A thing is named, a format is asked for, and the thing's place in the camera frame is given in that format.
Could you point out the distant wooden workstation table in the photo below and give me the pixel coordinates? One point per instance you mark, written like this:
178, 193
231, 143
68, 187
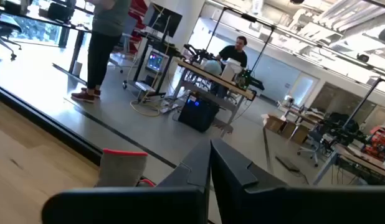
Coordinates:
217, 81

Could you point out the office chair with white base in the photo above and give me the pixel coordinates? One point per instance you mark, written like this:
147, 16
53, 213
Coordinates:
314, 143

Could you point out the white box on distant table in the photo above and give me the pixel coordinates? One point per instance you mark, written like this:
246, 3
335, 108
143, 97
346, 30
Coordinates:
231, 70

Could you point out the person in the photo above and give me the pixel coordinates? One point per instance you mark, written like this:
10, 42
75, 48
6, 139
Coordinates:
108, 46
234, 54

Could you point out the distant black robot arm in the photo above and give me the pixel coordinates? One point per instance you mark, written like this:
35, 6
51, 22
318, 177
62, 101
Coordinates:
197, 53

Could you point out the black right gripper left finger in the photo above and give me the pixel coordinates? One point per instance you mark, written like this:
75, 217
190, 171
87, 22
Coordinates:
133, 205

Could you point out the black monitor on cart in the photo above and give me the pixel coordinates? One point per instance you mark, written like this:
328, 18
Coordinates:
163, 18

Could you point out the cardboard box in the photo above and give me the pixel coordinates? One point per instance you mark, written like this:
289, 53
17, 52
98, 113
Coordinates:
288, 129
273, 123
300, 133

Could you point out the distant table with grey legs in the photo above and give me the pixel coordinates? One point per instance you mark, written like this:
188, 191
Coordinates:
360, 161

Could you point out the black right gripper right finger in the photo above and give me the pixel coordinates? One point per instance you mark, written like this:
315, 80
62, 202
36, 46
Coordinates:
273, 205

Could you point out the computer with colourful screen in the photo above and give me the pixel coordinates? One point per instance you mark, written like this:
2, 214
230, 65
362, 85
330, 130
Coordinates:
155, 61

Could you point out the desk with black legs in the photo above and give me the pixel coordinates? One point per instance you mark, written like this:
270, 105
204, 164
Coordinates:
77, 46

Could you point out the pale blue round object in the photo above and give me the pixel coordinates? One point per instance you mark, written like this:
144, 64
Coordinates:
212, 67

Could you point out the red storage crates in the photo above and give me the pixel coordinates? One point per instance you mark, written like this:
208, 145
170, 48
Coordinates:
379, 143

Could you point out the distant black station frame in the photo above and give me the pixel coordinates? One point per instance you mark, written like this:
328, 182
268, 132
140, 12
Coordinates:
364, 101
248, 17

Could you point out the shelf with red bins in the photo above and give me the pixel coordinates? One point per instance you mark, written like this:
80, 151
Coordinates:
138, 21

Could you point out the white roll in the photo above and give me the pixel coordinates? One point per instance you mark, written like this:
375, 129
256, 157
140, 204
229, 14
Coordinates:
77, 68

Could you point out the black computer with blue lights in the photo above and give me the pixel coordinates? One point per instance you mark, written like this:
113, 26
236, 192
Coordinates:
197, 113

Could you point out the black office chair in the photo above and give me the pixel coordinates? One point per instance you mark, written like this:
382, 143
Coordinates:
5, 29

